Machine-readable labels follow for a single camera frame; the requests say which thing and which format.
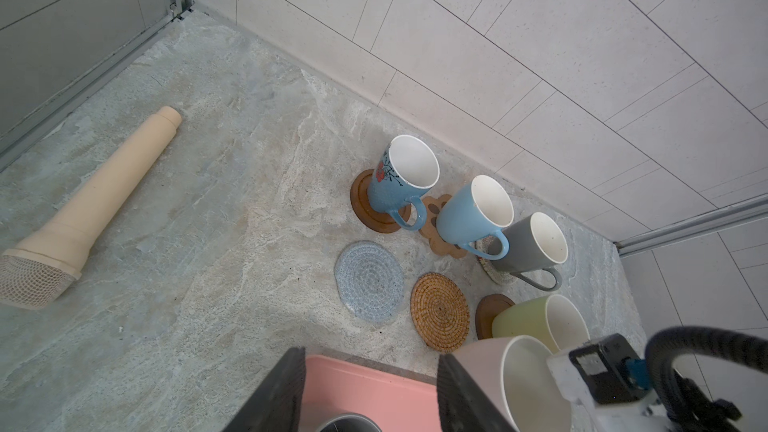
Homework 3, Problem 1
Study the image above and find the blue mug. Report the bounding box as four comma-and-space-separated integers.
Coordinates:
437, 175, 514, 260
368, 135, 440, 231

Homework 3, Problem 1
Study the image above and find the brown wooden coaster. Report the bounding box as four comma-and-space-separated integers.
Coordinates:
350, 168, 414, 234
475, 294, 515, 340

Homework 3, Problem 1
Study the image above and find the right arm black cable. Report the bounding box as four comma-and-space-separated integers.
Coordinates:
644, 326, 768, 432

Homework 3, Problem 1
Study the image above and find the beige wooden rolling pin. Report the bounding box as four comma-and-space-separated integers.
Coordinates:
1, 106, 182, 310

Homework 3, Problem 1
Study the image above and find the multicolour woven rope coaster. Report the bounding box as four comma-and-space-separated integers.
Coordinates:
475, 236, 517, 286

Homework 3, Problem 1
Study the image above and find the green handled white mug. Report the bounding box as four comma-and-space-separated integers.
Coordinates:
491, 294, 590, 353

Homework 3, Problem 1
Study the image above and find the cork paw print coaster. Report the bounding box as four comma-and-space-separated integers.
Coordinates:
419, 194, 468, 259

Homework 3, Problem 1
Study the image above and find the tan rattan coaster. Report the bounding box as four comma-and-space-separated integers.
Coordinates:
410, 272, 470, 353

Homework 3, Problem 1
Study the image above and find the grey metal mug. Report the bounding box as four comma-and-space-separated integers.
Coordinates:
317, 413, 381, 432

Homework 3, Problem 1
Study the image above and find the pink handled white mug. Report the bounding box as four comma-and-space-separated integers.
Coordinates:
453, 335, 572, 432

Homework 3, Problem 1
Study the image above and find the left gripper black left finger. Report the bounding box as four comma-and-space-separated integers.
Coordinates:
223, 347, 306, 432

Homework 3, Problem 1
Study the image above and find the light blue woven coaster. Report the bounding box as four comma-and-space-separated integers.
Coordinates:
334, 240, 405, 324

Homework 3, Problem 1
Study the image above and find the pink silicone tray mat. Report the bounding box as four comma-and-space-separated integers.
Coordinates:
303, 355, 441, 431

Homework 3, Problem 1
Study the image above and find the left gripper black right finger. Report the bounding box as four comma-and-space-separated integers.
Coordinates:
436, 354, 514, 432

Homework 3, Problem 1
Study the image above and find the grey handled white mug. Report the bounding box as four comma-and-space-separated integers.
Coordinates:
487, 212, 569, 292

